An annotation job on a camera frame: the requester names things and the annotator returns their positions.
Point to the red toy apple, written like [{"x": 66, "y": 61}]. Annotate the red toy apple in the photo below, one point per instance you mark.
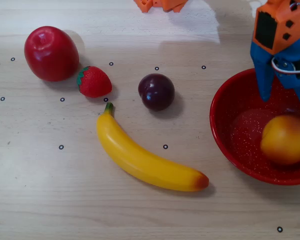
[{"x": 51, "y": 55}]

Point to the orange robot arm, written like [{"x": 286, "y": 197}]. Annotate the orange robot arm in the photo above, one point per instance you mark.
[{"x": 285, "y": 15}]

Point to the orange yellow toy peach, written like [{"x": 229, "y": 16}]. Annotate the orange yellow toy peach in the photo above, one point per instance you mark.
[{"x": 285, "y": 140}]

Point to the orange robot base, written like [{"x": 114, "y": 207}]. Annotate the orange robot base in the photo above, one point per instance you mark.
[{"x": 162, "y": 4}]

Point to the dark purple toy plum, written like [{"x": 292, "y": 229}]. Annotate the dark purple toy plum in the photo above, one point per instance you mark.
[{"x": 156, "y": 92}]

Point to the red toy strawberry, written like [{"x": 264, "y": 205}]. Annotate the red toy strawberry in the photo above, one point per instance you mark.
[{"x": 96, "y": 82}]

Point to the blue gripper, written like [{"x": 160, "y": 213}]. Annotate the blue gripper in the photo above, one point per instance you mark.
[{"x": 263, "y": 67}]

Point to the yellow toy banana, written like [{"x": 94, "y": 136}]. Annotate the yellow toy banana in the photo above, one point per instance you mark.
[{"x": 145, "y": 162}]

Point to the red speckled enamel bowl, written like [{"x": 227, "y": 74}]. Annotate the red speckled enamel bowl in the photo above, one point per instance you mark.
[{"x": 240, "y": 120}]

